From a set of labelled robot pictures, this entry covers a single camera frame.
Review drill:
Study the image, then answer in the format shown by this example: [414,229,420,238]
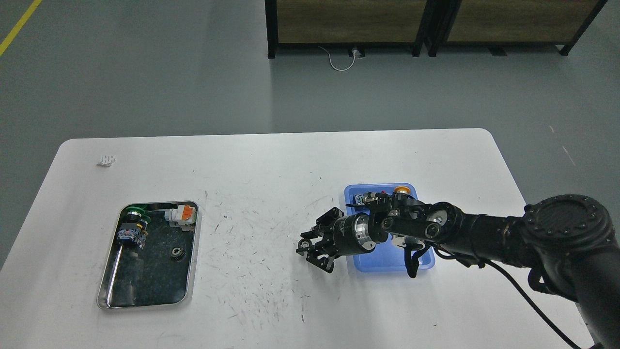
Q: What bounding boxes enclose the red push button switch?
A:
[347,191,390,207]

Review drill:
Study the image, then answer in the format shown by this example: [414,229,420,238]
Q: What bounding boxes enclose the yellow push button switch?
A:
[392,186,414,201]

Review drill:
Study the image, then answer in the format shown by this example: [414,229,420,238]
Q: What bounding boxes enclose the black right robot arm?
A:
[296,186,620,349]

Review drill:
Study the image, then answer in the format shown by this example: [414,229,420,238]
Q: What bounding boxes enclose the white power cable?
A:
[318,46,365,72]

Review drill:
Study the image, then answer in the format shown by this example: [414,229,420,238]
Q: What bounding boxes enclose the orange white connector block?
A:
[163,204,197,230]

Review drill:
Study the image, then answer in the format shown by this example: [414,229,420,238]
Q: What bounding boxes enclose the left wooden cabinet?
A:
[265,0,438,58]

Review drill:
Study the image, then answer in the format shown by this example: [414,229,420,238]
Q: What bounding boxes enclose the small white plastic clip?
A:
[96,155,117,168]

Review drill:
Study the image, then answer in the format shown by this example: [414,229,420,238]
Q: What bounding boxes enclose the black gear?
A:
[169,247,186,261]
[296,239,312,255]

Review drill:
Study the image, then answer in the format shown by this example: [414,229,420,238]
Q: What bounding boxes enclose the wooden cabinet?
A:
[265,0,438,58]
[425,0,606,57]

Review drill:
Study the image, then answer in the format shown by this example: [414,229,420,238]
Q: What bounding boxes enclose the blue plastic tray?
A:
[343,182,417,272]

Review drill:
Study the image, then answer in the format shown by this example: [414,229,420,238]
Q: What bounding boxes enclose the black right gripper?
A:
[299,207,380,273]

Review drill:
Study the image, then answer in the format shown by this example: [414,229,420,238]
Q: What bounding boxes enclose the green push button switch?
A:
[115,205,151,249]

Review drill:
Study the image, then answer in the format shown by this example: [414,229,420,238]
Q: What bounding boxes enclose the stainless steel tray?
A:
[96,201,200,310]

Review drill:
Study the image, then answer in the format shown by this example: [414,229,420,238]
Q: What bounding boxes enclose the right wooden cabinet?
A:
[425,0,606,57]

